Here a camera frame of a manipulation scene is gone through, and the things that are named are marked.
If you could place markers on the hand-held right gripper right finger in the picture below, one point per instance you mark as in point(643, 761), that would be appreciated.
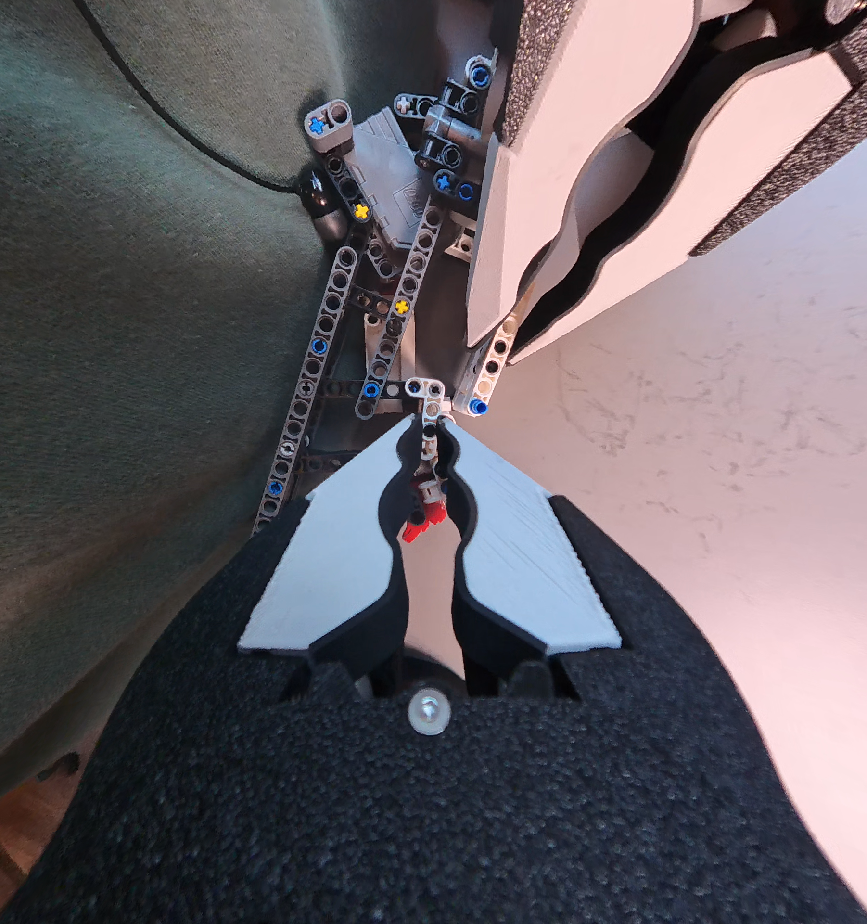
point(535, 563)

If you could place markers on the grey desk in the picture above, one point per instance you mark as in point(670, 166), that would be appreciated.
point(694, 506)

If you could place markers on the black toy vehicle chassis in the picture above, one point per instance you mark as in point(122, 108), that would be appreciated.
point(376, 246)

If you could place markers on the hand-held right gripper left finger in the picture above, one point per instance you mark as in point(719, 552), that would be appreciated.
point(325, 563)

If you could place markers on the white toy brick beam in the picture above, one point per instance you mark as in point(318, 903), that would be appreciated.
point(427, 412)

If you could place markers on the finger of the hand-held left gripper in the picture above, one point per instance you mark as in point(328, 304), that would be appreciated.
point(694, 188)
point(578, 145)

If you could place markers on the person's green sweater torso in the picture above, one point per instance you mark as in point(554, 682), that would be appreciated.
point(116, 361)

